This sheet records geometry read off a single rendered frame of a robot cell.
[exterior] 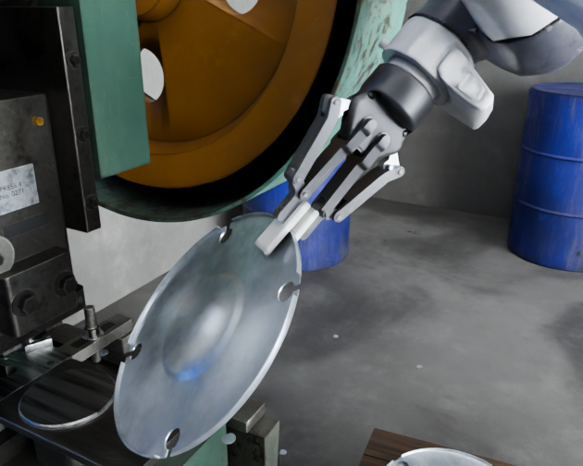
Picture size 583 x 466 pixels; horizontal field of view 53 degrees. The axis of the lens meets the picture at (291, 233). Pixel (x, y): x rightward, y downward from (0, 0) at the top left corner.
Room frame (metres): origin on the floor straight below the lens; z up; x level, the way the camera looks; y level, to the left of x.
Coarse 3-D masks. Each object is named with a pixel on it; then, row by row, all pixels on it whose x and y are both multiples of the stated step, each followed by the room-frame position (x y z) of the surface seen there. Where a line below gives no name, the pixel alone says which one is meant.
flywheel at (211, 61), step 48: (144, 0) 0.98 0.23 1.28; (192, 0) 0.98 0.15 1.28; (288, 0) 0.90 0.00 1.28; (336, 0) 0.83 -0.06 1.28; (144, 48) 1.03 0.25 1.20; (192, 48) 0.98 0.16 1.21; (240, 48) 0.94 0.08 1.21; (288, 48) 0.86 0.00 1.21; (336, 48) 0.86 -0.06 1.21; (144, 96) 1.07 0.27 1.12; (192, 96) 0.99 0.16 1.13; (240, 96) 0.94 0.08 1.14; (288, 96) 0.86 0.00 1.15; (192, 144) 0.97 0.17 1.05; (240, 144) 0.90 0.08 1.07; (288, 144) 0.97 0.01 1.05
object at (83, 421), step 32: (32, 384) 0.67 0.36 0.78; (64, 384) 0.67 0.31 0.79; (96, 384) 0.67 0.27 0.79; (0, 416) 0.61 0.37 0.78; (32, 416) 0.60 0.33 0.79; (64, 416) 0.60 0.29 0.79; (96, 416) 0.61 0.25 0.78; (64, 448) 0.55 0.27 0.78; (96, 448) 0.55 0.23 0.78; (128, 448) 0.55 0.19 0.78
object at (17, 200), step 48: (0, 96) 0.70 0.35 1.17; (0, 144) 0.66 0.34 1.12; (48, 144) 0.72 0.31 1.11; (0, 192) 0.65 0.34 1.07; (48, 192) 0.71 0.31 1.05; (0, 240) 0.63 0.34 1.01; (48, 240) 0.70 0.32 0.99; (0, 288) 0.61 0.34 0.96; (48, 288) 0.66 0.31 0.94; (0, 336) 0.62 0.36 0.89
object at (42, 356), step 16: (16, 352) 0.75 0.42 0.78; (32, 352) 0.75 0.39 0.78; (48, 352) 0.75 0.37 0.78; (64, 352) 0.75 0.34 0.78; (0, 368) 0.72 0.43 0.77; (16, 368) 0.72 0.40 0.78; (32, 368) 0.71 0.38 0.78; (48, 368) 0.71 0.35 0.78; (0, 384) 0.67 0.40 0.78; (16, 384) 0.67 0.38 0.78
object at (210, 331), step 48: (240, 240) 0.63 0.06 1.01; (288, 240) 0.57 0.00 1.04; (192, 288) 0.63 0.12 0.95; (240, 288) 0.56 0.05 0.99; (144, 336) 0.62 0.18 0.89; (192, 336) 0.54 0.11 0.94; (240, 336) 0.50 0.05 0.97; (144, 384) 0.55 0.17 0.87; (192, 384) 0.49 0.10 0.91; (240, 384) 0.45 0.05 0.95; (144, 432) 0.48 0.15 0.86; (192, 432) 0.44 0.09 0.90
